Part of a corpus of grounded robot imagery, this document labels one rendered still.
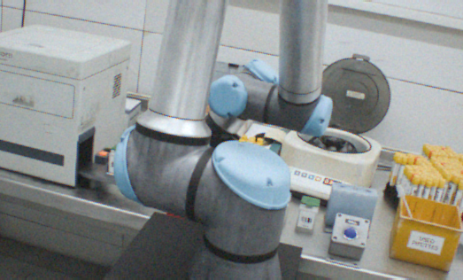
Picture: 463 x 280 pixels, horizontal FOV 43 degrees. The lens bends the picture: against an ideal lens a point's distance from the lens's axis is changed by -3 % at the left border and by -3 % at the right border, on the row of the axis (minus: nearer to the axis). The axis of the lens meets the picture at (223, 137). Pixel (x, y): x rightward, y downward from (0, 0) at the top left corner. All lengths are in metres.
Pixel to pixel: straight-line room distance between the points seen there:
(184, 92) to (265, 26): 0.96
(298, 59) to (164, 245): 0.39
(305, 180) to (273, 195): 0.66
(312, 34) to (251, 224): 0.31
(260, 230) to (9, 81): 0.74
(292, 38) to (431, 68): 0.90
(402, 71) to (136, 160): 1.07
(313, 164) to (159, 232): 0.54
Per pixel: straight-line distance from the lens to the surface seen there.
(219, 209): 0.85
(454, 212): 1.41
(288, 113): 1.05
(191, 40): 0.86
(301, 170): 1.51
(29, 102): 1.37
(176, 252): 1.04
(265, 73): 1.17
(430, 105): 1.82
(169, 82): 0.87
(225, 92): 1.07
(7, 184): 1.42
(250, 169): 0.83
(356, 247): 1.22
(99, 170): 1.39
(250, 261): 0.88
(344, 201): 1.34
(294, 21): 0.93
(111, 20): 1.95
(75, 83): 1.30
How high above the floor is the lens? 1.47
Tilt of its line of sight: 19 degrees down
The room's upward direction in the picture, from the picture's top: 9 degrees clockwise
